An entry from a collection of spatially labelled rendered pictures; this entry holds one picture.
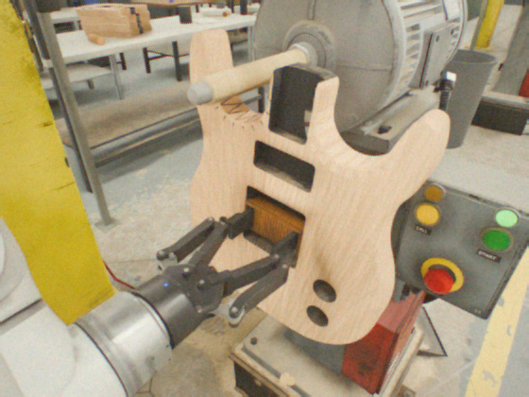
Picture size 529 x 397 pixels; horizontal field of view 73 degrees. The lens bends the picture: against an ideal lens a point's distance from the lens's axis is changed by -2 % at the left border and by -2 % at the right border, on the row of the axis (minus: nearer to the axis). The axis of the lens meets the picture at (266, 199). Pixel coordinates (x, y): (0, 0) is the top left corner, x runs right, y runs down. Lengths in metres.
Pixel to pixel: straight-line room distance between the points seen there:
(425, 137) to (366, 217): 0.11
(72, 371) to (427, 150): 0.36
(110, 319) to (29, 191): 1.02
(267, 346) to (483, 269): 0.86
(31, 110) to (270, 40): 0.85
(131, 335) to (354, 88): 0.43
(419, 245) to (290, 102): 0.30
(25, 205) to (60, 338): 1.03
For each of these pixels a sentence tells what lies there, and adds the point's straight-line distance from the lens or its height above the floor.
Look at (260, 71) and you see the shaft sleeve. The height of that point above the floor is 1.26.
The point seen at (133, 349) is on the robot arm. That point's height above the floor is 1.09.
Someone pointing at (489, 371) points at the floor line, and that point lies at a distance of 1.83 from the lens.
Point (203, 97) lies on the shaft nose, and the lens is 0.41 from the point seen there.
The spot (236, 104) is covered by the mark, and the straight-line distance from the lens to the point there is 0.51.
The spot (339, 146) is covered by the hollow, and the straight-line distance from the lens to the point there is 0.43.
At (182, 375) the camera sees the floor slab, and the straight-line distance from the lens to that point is 1.62.
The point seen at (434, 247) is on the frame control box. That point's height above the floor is 1.02.
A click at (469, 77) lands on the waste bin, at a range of 3.23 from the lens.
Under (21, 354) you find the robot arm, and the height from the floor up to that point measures 1.13.
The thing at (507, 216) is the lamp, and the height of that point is 1.11.
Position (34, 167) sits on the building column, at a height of 0.83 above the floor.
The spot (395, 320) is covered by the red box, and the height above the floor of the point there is 0.62.
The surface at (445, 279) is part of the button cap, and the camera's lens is 0.59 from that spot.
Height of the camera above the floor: 1.38
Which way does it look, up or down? 34 degrees down
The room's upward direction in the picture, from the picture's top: straight up
